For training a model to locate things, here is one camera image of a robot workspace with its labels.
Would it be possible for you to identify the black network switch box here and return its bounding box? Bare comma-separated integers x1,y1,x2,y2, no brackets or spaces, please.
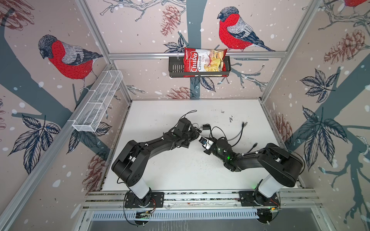
179,139,193,148

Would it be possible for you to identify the black power adapter with cord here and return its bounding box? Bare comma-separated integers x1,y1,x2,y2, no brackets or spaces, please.
193,123,211,133

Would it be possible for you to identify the black ethernet cable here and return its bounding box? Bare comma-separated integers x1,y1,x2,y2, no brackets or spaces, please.
209,122,258,154

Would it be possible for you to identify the grey ethernet cable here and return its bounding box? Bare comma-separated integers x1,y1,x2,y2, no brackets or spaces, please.
225,122,248,142

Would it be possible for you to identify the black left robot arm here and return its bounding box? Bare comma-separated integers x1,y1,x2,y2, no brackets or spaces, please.
111,118,200,204

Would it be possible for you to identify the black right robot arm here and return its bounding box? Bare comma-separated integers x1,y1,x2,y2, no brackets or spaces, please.
198,136,305,207

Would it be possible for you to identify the red cassava chips bag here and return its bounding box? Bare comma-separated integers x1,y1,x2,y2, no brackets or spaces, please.
183,48,227,73

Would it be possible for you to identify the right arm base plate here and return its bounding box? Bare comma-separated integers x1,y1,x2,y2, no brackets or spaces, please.
239,190,280,207

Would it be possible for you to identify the black wall basket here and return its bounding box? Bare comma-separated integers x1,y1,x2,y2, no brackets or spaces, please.
169,56,231,78

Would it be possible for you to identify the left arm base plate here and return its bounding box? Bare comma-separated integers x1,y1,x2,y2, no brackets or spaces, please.
124,191,164,208

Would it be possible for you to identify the white wire mesh shelf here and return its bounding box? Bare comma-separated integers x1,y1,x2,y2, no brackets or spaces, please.
72,70,123,132

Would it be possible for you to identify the aluminium mounting rail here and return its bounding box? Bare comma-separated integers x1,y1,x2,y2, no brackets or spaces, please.
81,188,323,211

